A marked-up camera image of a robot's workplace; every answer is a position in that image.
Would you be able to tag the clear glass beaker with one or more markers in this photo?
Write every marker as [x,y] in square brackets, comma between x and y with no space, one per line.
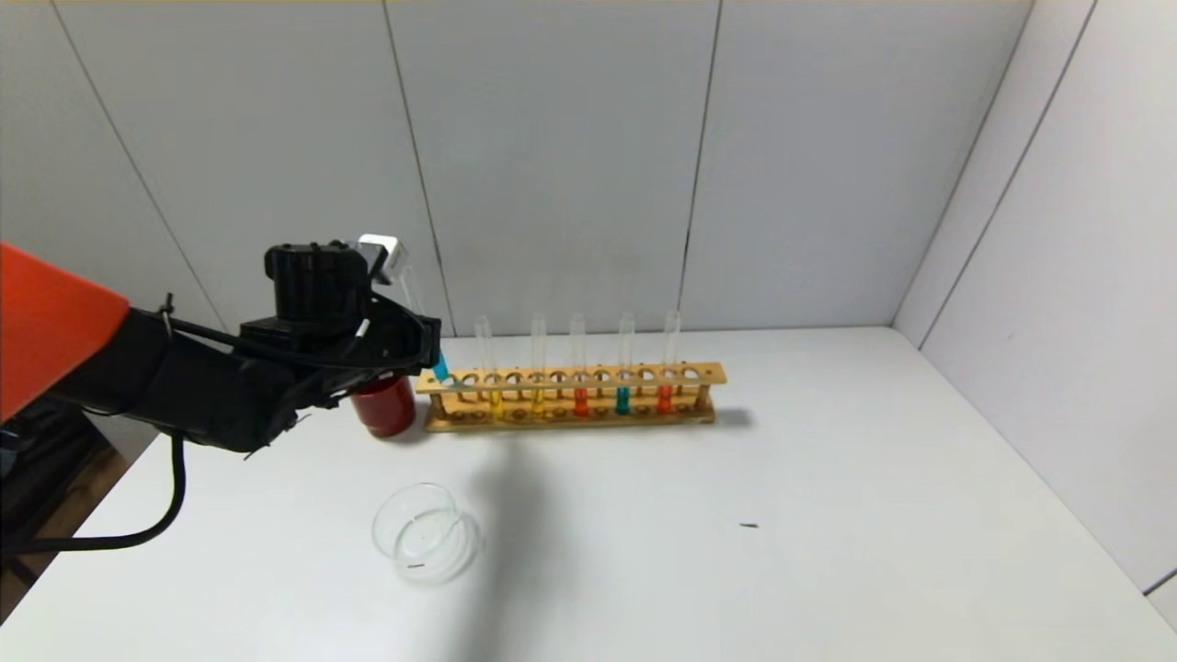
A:
[425,538]

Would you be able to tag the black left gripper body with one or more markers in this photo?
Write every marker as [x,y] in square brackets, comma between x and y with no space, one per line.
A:
[424,341]

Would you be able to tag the test tube with blue pigment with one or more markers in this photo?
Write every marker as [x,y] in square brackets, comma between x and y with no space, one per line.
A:
[442,370]

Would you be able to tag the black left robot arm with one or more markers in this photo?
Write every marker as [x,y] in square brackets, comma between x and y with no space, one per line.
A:
[165,386]

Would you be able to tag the black metal stand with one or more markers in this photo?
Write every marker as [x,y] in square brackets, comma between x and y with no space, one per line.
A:
[37,478]

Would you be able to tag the dark red cup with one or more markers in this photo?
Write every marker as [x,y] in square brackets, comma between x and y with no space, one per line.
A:
[386,414]

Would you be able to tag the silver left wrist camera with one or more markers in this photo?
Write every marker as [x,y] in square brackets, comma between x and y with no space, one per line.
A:
[382,257]

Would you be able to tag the test tube with teal pigment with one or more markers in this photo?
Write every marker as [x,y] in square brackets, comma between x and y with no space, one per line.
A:
[623,401]

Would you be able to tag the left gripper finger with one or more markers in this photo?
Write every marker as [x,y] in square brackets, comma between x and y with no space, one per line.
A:
[395,307]
[414,354]

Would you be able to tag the wooden test tube rack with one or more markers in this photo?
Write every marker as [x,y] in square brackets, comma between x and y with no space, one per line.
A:
[570,378]

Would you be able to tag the test tube with orange pigment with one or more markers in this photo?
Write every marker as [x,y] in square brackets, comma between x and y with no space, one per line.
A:
[664,401]
[580,403]

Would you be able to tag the test tube with yellow pigment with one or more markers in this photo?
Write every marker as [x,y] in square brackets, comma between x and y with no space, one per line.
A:
[496,403]
[539,401]

